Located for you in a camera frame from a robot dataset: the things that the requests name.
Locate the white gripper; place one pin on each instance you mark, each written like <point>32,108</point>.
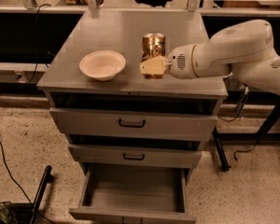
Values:
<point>180,62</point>

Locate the orange soda can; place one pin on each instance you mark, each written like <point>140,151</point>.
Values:
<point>153,45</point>

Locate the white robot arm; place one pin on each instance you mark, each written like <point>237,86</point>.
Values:
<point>245,50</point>

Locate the grey drawer cabinet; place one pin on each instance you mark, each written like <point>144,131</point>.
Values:
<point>122,31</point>

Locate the grey top drawer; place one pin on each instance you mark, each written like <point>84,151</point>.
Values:
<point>134,124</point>

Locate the grey middle drawer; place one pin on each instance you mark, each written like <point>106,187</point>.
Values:
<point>138,156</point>

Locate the grey open bottom drawer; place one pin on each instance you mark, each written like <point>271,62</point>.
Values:
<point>125,194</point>

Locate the white paper bowl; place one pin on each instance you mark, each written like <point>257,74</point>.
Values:
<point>102,65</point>

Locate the black table leg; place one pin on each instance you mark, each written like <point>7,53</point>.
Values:
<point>220,151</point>

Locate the black stand leg left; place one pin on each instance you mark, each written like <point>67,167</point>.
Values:
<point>46,178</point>

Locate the wire basket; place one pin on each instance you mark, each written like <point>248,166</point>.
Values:
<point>7,216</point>

